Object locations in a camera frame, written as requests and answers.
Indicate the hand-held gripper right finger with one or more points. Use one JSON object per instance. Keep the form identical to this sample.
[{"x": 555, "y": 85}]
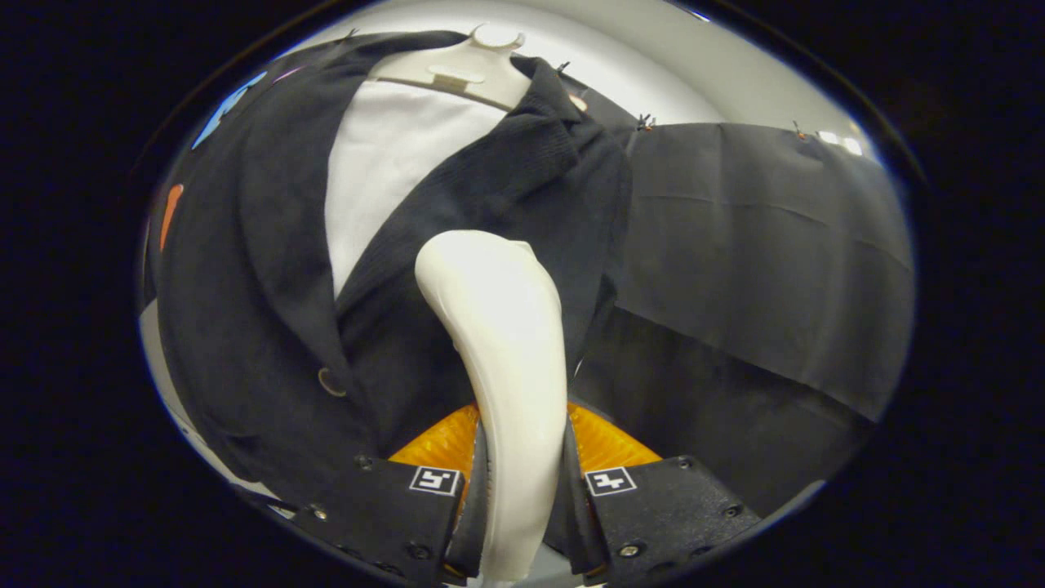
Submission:
[{"x": 575, "y": 523}]

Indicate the white mannequin torso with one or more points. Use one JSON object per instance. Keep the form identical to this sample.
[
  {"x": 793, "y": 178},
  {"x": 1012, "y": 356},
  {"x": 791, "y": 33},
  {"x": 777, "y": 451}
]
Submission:
[{"x": 392, "y": 163}]

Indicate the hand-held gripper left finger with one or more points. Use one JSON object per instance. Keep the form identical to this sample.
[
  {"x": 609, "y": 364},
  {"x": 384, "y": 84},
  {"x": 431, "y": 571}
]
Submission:
[{"x": 476, "y": 531}]

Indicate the black button jacket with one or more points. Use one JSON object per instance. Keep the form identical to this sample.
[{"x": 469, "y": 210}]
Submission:
[{"x": 245, "y": 327}]

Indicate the white garment steamer head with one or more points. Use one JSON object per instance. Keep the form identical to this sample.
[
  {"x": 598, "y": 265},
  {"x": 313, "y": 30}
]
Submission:
[{"x": 506, "y": 343}]

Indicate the black backdrop cloth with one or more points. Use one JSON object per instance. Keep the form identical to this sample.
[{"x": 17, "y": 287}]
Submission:
[{"x": 735, "y": 245}]

